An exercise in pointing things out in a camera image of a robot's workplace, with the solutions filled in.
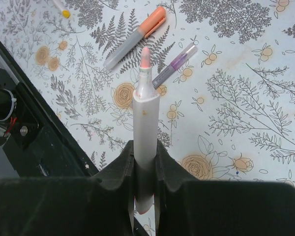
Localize purple pen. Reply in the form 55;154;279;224
152;43;198;89

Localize floral table mat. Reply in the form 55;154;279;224
0;0;295;236

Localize yellow tipped white pen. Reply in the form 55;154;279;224
53;0;71;19

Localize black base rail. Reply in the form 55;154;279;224
0;29;143;236

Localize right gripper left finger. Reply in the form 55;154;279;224
0;141;134;236

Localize grey highlighter pen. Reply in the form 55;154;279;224
103;6;166;70

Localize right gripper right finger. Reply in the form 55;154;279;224
154;143;295;236

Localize pink white pen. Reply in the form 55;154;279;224
132;47;160;214

